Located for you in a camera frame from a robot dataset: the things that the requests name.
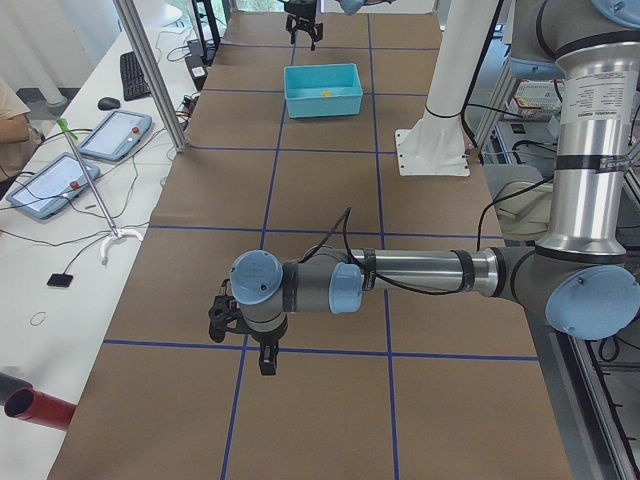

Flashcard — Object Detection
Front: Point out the aluminium frame post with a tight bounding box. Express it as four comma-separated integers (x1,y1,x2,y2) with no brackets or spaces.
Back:
113,0,187,153

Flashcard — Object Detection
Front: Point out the black keyboard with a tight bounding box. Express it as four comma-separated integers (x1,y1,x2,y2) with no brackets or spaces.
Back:
120,52,150,101

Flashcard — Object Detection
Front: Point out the red cylinder bottle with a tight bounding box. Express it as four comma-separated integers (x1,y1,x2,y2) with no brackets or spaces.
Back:
4,388,76,431

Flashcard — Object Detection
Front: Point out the small black square device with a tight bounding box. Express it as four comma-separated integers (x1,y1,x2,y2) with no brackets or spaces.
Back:
47,273,73,288

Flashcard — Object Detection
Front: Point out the teach pendant tablet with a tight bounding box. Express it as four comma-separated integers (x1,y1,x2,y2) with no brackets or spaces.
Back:
78,109,152,162
7,152,88,220

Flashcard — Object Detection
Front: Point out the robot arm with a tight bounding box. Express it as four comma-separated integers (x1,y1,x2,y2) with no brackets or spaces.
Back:
209,1,639,375
282,0,393,51

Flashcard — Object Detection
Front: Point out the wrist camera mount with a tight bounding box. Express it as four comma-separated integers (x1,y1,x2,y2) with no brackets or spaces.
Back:
208,278,250,343

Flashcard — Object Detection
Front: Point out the black computer mouse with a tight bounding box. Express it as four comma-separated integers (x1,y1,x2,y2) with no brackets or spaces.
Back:
97,97,121,111

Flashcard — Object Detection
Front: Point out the teal plastic bin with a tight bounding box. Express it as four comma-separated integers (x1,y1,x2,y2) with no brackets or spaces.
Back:
284,63,363,119

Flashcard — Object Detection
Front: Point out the near teach pendant tablet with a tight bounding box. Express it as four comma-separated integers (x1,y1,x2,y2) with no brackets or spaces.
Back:
7,152,88,220

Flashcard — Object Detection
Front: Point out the far teach pendant tablet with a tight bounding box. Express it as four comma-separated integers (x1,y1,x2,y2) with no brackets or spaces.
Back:
78,109,152,162

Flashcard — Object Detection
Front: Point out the reacher grabber stick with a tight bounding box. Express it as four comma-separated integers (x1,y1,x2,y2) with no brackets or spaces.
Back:
56,118,143,266

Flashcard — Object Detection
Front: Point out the white camera stand pole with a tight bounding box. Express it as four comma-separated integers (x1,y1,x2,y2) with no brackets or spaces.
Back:
395,0,501,177

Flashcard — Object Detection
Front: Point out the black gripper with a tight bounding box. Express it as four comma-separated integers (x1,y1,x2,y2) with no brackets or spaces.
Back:
250,322,288,376
284,0,324,51

